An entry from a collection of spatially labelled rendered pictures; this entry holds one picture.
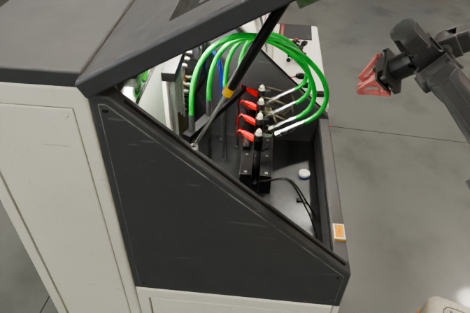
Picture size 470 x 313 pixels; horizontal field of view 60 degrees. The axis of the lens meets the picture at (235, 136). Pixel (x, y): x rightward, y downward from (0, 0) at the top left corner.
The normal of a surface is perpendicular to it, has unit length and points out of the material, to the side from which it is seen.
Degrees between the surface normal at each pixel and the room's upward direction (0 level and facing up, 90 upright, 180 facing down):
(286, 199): 0
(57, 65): 0
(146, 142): 90
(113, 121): 90
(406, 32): 50
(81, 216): 90
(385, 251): 0
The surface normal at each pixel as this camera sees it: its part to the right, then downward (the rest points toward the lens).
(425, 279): 0.03, -0.76
